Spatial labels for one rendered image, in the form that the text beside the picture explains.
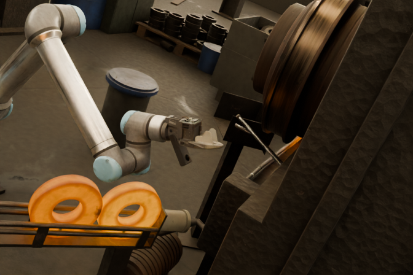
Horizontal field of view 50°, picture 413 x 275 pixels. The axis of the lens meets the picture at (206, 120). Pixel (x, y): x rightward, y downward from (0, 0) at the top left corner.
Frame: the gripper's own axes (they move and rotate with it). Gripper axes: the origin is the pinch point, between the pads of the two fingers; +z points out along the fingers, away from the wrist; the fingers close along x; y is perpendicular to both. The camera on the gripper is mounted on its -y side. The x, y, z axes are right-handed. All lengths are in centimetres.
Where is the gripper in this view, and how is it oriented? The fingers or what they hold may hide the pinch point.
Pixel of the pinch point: (219, 147)
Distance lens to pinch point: 144.4
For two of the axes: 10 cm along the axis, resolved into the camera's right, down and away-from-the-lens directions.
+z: 8.9, 1.7, -4.1
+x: 4.4, -2.2, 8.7
